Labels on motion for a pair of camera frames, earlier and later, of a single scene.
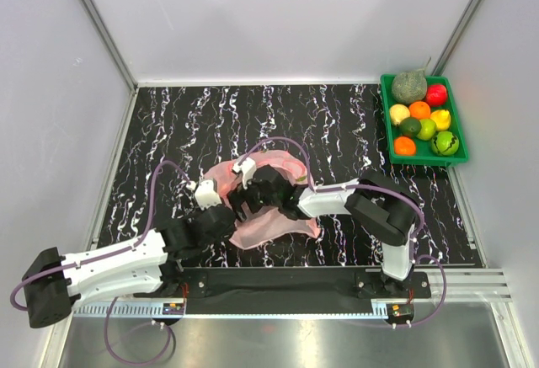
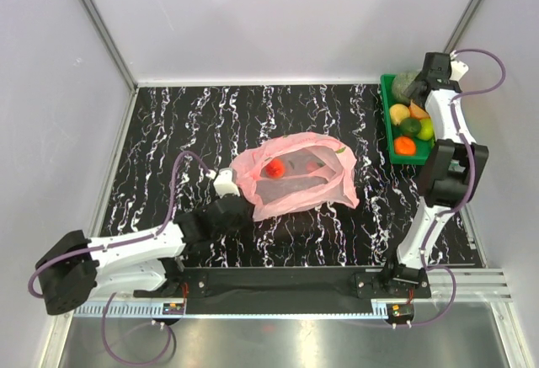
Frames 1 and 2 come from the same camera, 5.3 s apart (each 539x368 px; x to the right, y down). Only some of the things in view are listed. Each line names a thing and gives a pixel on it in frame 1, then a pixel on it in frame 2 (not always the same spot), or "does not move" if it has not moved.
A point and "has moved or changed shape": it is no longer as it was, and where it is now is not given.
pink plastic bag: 266,226 has moved or changed shape
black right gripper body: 253,197 to 410,91
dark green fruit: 410,126 does not move
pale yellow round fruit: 397,113 does not move
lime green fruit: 428,129 does not move
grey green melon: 409,87 does not move
